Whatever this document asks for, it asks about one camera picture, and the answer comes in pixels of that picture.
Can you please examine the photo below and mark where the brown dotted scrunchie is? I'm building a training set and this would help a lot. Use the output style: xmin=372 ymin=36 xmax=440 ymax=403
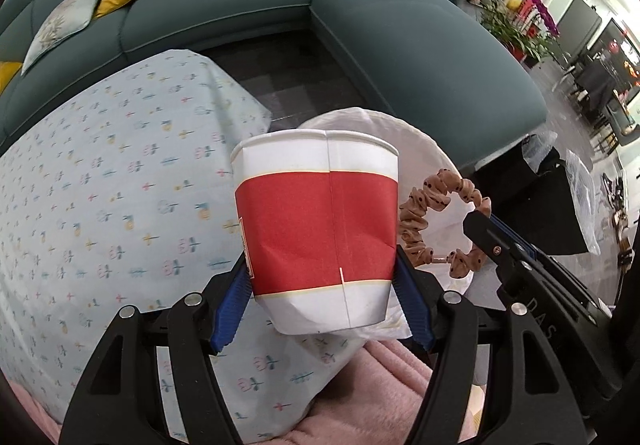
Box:
xmin=398 ymin=169 xmax=494 ymax=279

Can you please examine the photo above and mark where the red and white paper cup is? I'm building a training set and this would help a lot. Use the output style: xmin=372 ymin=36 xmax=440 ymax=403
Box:
xmin=230 ymin=129 xmax=400 ymax=337

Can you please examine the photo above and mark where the black box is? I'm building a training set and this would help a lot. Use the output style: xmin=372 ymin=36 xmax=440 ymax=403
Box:
xmin=472 ymin=145 xmax=592 ymax=257

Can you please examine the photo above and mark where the green potted plant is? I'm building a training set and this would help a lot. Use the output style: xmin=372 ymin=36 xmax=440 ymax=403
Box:
xmin=480 ymin=0 xmax=556 ymax=66

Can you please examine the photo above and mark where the bin with white liner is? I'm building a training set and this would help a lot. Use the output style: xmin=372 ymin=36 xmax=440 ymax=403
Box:
xmin=298 ymin=108 xmax=476 ymax=342

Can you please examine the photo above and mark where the purple orchid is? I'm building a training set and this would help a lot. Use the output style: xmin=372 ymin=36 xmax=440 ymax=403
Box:
xmin=525 ymin=0 xmax=562 ymax=38

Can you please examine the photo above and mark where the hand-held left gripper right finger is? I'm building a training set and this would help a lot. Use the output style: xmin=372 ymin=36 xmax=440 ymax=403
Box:
xmin=394 ymin=245 xmax=588 ymax=445

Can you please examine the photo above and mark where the light blue printed tablecloth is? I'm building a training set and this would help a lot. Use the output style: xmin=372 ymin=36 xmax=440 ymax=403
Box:
xmin=0 ymin=49 xmax=367 ymax=444

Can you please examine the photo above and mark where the teal sofa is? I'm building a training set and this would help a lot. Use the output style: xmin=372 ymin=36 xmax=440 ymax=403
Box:
xmin=0 ymin=0 xmax=549 ymax=176

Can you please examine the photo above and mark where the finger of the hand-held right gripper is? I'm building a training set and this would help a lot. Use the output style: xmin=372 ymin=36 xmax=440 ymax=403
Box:
xmin=462 ymin=212 xmax=618 ymax=403
xmin=487 ymin=214 xmax=612 ymax=318

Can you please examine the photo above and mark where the pale green embroidered pillow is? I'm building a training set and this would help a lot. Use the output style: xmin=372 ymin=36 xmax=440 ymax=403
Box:
xmin=22 ymin=0 xmax=108 ymax=76

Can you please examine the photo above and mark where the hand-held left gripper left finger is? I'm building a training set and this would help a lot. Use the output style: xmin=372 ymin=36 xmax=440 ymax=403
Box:
xmin=59 ymin=252 xmax=253 ymax=445

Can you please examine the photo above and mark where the pink blanket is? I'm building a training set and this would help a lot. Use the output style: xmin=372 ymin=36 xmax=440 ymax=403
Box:
xmin=0 ymin=335 xmax=489 ymax=445

